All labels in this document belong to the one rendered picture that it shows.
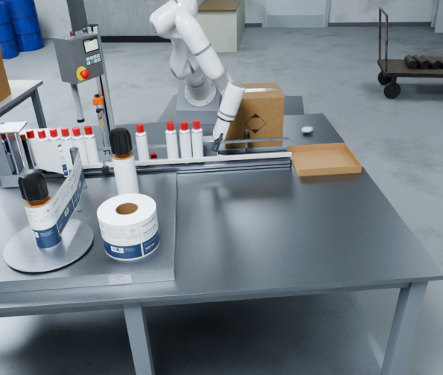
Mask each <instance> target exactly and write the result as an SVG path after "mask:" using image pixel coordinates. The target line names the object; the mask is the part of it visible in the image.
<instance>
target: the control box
mask: <svg viewBox="0 0 443 375"><path fill-rule="evenodd" d="M82 32H83V31H82V30H81V31H76V32H75V35H76V37H70V33H67V34H64V35H61V36H56V37H53V41H54V48H55V51H56V55H57V62H58V66H59V70H60V76H61V80H62V82H65V83H73V84H79V83H82V82H85V81H87V80H91V79H92V78H95V77H98V76H101V75H103V74H104V71H103V63H102V58H101V62H97V63H95V64H93V65H89V66H86V58H85V57H88V56H91V55H93V54H97V53H100V54H101V50H100V45H99V40H98V47H99V50H96V51H92V52H89V53H87V54H85V51H84V47H83V40H85V39H89V38H92V37H95V36H96V37H97V38H98V34H97V33H96V32H94V31H92V32H89V33H82ZM82 70H87V71H88V72H89V77H88V78H87V79H83V78H82V76H80V73H81V71H82Z"/></svg>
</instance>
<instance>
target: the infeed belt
mask: <svg viewBox="0 0 443 375"><path fill-rule="evenodd" d="M282 160H291V158H290V157H277V158H252V159H240V160H227V161H204V162H202V163H195V162H191V163H190V164H183V163H178V164H152V165H149V166H146V167H141V166H140V165H139V166H136V169H144V168H157V167H182V166H194V165H207V164H232V163H245V162H258V161H282ZM101 168H102V167H101ZM101 168H97V169H91V168H89V169H87V170H84V171H83V172H95V171H102V170H101ZM42 173H43V175H45V174H57V173H56V172H50V173H47V172H45V171H43V172H42Z"/></svg>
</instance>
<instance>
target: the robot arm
mask: <svg viewBox="0 0 443 375"><path fill-rule="evenodd" d="M197 13H198V4H197V0H170V1H169V2H167V3H166V4H164V5H162V6H161V7H160V8H159V9H157V10H156V11H155V12H153V13H152V15H151V16H150V27H151V29H152V30H153V32H154V33H155V34H156V35H158V36H160V37H162V38H165V39H170V40H171V42H172V44H173V51H172V54H171V57H170V70H171V72H172V74H173V76H174V77H175V78H176V79H179V80H184V79H185V82H186V84H187V86H186V87H185V98H186V100H187V101H188V102H189V103H190V104H191V105H193V106H197V107H202V106H207V105H209V104H210V103H211V102H212V101H213V99H214V98H215V95H216V87H217V89H218V91H219V92H220V93H221V95H222V97H223V99H222V102H221V104H220V108H219V110H218V113H217V114H218V119H217V123H216V124H215V127H214V130H213V136H214V142H213V144H212V146H211V151H215V152H217V151H218V149H219V146H220V142H221V141H224V140H225V137H226V134H227V132H228V129H229V124H230V123H231V122H233V121H234V120H235V117H236V114H237V113H238V109H239V106H240V103H241V101H242V99H243V95H244V92H245V91H246V89H245V87H243V86H242V85H241V84H238V83H234V82H233V81H232V79H231V77H230V75H229V73H228V71H227V70H226V69H225V67H224V66H223V64H222V62H221V61H220V58H219V57H218V55H217V53H216V51H215V50H214V48H213V46H212V45H211V43H210V42H209V40H208V37H207V36H206V34H205V33H204V31H203V29H202V28H201V26H200V24H199V22H198V21H197V20H196V17H197ZM215 86H216V87H215Z"/></svg>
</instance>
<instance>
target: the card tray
mask: <svg viewBox="0 0 443 375"><path fill-rule="evenodd" d="M288 152H291V153H292V156H290V158H291V161H292V163H293V166H294V167H295V169H296V172H297V173H298V176H299V177H303V176H327V175H339V174H352V173H362V169H363V166H362V164H361V163H360V162H359V160H358V159H357V157H356V156H355V155H354V154H353V152H352V151H351V150H350V148H349V147H348V145H347V144H346V143H332V144H308V145H295V146H288Z"/></svg>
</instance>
